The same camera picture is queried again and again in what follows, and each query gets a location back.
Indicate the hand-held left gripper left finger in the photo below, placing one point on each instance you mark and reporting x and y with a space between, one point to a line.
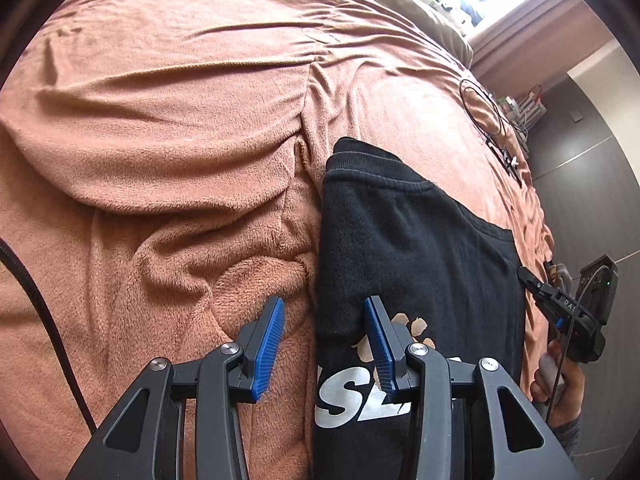
267 350

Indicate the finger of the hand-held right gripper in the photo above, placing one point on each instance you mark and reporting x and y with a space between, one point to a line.
532 282

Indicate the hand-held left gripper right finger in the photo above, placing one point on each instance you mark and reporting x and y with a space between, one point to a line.
380 350

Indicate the black printed t-shirt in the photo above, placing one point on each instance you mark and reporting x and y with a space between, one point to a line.
425 250

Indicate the person's right forearm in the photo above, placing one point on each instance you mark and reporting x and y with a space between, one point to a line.
567 435

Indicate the person's right hand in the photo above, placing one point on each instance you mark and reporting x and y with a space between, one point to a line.
567 395

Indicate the white nightstand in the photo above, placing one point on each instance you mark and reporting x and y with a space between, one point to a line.
525 115

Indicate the brown fleece blanket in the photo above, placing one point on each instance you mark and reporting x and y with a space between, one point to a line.
150 160

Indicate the pink curtain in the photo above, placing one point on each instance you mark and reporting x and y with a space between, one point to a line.
525 40

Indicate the beige duvet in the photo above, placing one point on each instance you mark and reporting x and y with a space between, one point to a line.
400 5

